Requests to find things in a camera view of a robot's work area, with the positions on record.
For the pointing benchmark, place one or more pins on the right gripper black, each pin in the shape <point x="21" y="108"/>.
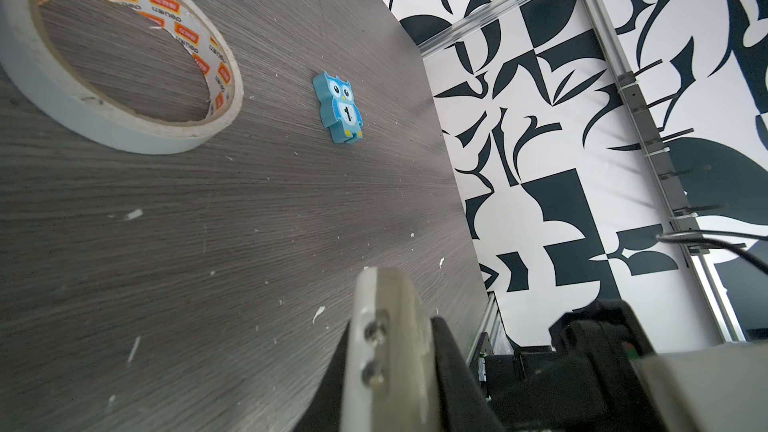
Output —
<point x="584" y="380"/>

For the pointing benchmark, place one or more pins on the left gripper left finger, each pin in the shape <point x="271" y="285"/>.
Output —
<point x="324" y="411"/>

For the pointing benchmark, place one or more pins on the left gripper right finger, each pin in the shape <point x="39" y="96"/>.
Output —
<point x="462" y="405"/>

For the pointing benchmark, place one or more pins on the blue owl toy block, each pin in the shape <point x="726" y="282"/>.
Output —
<point x="338" y="112"/>

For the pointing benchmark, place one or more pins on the roll of clear tape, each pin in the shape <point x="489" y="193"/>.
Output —
<point x="152" y="77"/>

